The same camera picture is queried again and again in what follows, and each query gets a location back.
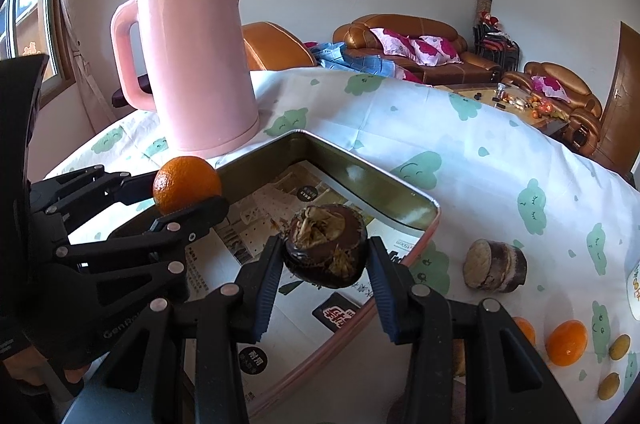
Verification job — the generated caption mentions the round orange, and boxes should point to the round orange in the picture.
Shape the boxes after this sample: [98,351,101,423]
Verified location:
[512,317,537,347]
[152,157,222,215]

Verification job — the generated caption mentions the beige curtain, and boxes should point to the beige curtain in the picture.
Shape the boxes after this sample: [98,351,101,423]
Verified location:
[55,0,118,130]

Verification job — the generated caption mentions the brown leather armchair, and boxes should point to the brown leather armchair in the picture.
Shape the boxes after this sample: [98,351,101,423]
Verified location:
[502,62,603,155]

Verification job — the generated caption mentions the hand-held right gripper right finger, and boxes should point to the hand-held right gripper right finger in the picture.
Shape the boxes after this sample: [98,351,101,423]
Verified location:
[367,237,581,424]

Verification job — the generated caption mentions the small yellow fruit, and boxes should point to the small yellow fruit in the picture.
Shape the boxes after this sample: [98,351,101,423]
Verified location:
[598,372,621,401]
[609,334,632,361]

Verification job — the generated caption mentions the brown leather sofa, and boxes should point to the brown leather sofa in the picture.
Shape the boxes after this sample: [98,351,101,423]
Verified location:
[332,14,503,85]

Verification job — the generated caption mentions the stacked black chairs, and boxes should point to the stacked black chairs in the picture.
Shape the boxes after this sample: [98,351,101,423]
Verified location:
[472,12,521,72]

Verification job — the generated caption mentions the wooden coffee table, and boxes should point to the wooden coffee table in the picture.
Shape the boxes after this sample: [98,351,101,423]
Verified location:
[435,82,581,140]

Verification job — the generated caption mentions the dark maroon object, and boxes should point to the dark maroon object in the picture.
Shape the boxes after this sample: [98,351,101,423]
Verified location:
[111,74,153,107]

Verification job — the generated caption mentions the small printed packet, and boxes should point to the small printed packet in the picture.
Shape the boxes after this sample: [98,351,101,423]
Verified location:
[462,239,528,291]

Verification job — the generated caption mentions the person's left hand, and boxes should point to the person's left hand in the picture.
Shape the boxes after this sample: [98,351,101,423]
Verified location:
[0,314,86,400]

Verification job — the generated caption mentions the window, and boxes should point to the window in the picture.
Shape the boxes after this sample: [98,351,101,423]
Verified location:
[0,0,76,105]

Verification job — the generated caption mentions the cluster of small oranges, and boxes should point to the cluster of small oranges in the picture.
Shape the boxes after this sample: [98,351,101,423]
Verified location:
[527,97,558,119]

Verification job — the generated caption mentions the white cloud print tablecloth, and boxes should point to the white cloud print tablecloth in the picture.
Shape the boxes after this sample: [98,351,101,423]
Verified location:
[45,67,640,424]

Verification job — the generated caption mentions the orange leather seat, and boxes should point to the orange leather seat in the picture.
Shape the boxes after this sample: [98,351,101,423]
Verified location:
[241,22,318,72]

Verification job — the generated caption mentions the pink floral pillow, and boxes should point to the pink floral pillow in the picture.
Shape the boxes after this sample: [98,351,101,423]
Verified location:
[412,35,463,66]
[531,74,571,99]
[370,27,418,55]

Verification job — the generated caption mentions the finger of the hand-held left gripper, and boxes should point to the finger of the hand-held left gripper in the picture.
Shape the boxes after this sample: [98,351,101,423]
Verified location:
[30,165,157,215]
[52,197,230,277]

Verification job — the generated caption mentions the oval orange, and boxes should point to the oval orange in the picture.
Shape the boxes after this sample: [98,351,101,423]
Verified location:
[545,320,589,367]

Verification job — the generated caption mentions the brown wooden door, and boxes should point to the brown wooden door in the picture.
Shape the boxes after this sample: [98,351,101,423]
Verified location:
[597,22,640,175]

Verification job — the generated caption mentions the printed paper leaflet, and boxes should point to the printed paper leaflet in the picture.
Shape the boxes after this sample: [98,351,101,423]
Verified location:
[185,159,416,405]

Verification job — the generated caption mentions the blue plaid blanket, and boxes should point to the blue plaid blanket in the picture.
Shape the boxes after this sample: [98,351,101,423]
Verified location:
[305,42,426,82]

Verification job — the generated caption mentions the pink metal tin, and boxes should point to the pink metal tin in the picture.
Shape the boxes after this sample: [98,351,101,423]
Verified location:
[182,129,442,410]

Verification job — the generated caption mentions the pink electric kettle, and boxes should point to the pink electric kettle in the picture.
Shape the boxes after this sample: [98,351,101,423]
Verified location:
[110,0,261,159]

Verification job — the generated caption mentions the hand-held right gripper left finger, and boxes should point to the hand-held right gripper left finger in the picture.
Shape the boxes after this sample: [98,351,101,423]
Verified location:
[102,235,284,424]

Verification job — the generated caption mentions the white printed cup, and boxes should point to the white printed cup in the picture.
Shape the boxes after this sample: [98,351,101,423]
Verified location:
[624,261,640,320]

